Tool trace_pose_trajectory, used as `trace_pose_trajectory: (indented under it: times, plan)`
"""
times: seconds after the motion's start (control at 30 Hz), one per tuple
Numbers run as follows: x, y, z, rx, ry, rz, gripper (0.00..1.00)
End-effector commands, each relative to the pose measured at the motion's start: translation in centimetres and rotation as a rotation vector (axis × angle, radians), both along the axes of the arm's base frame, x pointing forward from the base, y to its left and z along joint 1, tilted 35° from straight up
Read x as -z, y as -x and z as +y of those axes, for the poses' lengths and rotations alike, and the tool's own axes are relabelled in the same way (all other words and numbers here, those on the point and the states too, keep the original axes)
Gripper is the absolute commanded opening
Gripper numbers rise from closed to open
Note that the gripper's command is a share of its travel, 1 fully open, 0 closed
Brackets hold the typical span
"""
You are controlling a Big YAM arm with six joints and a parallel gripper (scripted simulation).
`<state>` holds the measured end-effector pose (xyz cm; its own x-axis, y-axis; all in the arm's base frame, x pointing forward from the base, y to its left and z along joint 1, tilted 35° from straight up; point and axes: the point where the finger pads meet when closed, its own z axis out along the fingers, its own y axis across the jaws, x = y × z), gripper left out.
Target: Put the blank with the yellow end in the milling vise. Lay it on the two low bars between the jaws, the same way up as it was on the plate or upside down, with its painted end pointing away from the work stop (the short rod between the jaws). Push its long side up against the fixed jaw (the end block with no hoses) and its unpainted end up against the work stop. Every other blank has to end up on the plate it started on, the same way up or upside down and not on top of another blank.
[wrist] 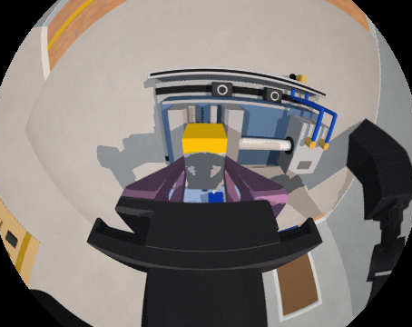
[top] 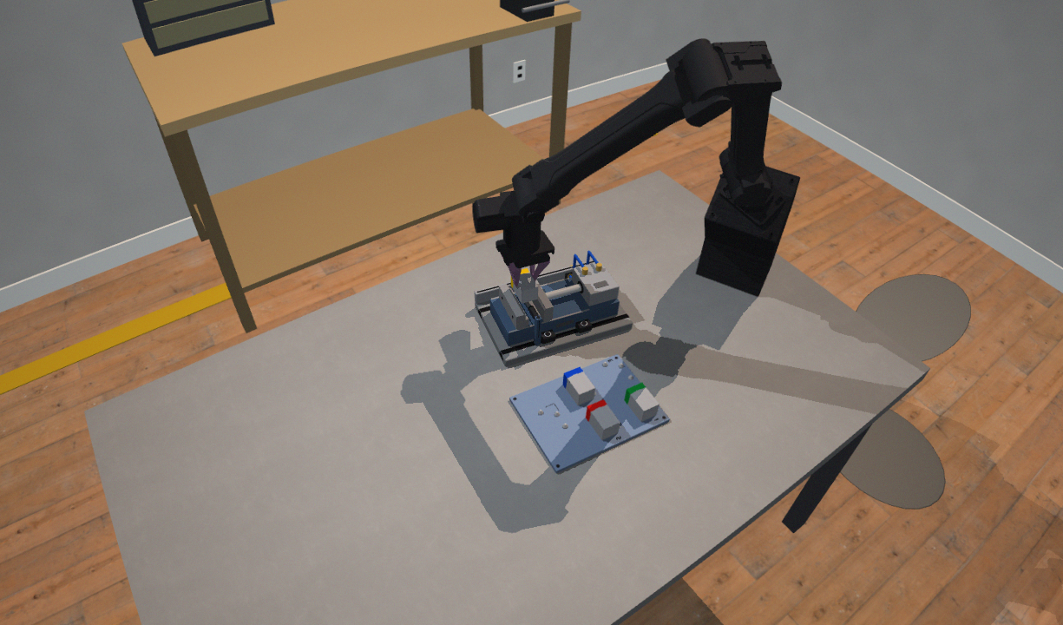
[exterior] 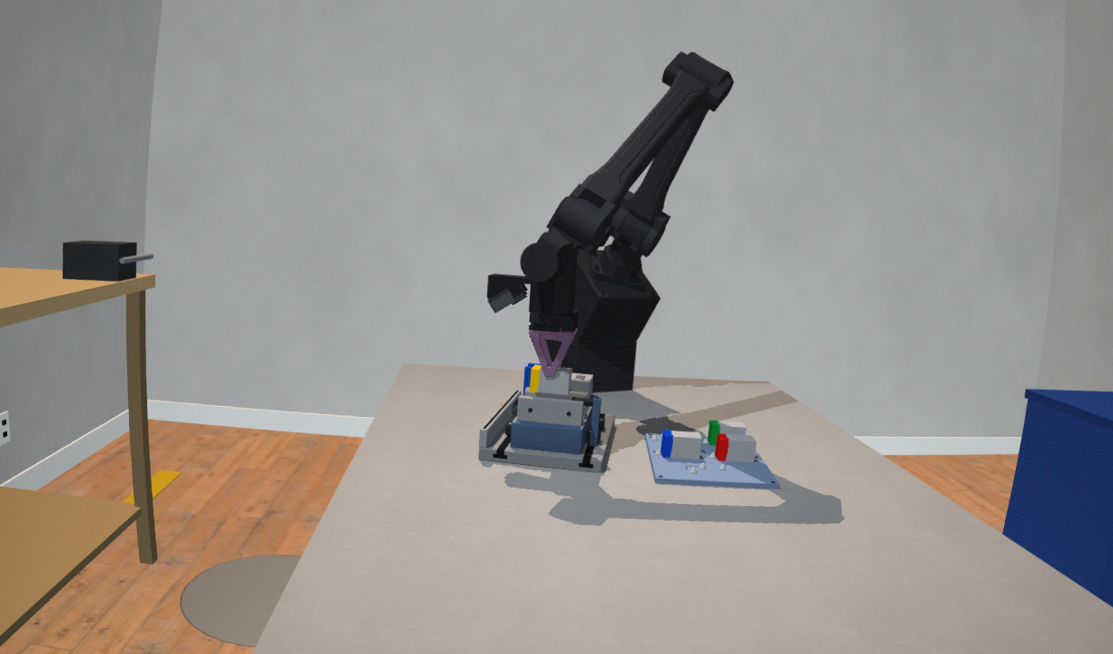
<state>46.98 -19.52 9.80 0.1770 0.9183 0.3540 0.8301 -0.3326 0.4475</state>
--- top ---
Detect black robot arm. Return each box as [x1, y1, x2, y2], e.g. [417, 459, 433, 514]
[472, 38, 786, 248]

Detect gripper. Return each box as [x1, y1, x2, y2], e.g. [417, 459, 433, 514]
[495, 225, 554, 286]

